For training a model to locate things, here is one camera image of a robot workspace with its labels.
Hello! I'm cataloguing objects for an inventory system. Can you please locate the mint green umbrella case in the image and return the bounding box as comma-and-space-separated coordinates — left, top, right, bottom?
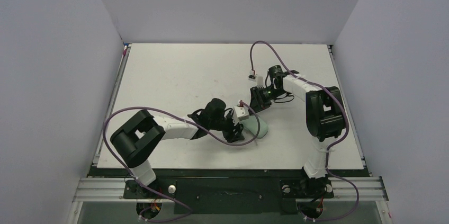
241, 116, 268, 139

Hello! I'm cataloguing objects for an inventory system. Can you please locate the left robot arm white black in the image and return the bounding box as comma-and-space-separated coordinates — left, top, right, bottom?
110, 98, 249, 185

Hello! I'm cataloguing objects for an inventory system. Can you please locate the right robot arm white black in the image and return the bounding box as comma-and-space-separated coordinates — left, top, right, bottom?
250, 65, 347, 178

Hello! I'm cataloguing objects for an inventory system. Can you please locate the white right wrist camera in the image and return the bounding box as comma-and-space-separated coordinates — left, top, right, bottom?
248, 70, 263, 82

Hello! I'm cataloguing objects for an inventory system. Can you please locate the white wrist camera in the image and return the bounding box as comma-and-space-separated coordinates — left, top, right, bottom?
232, 105, 249, 123
248, 70, 263, 82

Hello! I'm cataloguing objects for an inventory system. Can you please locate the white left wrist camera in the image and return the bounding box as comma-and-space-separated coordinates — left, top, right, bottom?
232, 105, 249, 123

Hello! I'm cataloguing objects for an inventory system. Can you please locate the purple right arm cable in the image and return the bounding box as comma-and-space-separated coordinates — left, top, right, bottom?
249, 41, 361, 222

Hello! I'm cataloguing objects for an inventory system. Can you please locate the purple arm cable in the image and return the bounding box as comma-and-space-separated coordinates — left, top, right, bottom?
102, 100, 261, 223
249, 41, 361, 222

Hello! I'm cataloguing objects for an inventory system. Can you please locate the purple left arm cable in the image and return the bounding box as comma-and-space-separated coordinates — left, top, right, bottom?
102, 100, 261, 223

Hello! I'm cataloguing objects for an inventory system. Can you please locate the aluminium mounting rail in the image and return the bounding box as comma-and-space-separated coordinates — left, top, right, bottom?
73, 177, 389, 202

